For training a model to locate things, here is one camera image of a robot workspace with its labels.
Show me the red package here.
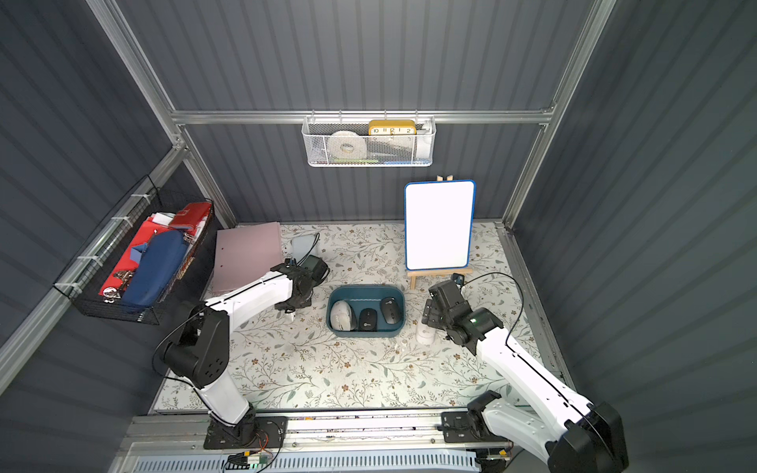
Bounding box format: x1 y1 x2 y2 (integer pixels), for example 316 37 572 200
99 201 213 304

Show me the yellow clock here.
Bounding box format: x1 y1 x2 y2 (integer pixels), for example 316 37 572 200
369 119 417 137

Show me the blue framed whiteboard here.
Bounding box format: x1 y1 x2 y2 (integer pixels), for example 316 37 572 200
403 179 477 273

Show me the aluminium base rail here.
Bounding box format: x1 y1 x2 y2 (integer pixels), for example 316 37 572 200
108 404 622 473

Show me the navy blue pouch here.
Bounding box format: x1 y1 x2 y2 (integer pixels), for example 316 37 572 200
121 230 188 313

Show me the floral table mat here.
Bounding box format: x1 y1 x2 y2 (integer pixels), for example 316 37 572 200
152 221 578 413

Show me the beige white mouse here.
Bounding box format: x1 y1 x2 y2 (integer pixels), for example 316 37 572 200
329 301 357 332

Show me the pink folder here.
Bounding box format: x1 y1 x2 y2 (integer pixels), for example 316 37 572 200
209 223 284 297

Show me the white wire basket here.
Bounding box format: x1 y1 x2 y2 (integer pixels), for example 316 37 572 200
302 115 437 168

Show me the light blue case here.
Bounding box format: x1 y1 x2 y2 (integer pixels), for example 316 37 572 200
291 233 321 263

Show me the wooden easel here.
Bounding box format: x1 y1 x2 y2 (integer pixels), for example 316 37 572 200
406 173 474 291

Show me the black wire basket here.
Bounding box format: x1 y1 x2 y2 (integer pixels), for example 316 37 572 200
54 184 219 325

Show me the white tape roll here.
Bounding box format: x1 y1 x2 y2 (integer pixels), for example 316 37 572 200
326 130 369 162

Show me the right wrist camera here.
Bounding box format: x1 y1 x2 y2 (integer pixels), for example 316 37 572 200
451 273 465 288

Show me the teal storage box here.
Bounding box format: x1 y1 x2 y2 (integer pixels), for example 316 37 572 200
326 284 406 338

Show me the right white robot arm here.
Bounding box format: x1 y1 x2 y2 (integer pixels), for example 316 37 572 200
422 279 630 472

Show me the dark grey mouse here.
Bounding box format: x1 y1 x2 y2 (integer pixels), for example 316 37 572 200
380 297 402 325

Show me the black mouse with logo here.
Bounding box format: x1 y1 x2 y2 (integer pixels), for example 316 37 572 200
358 307 379 332

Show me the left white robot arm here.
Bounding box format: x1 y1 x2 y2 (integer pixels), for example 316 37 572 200
153 255 330 451

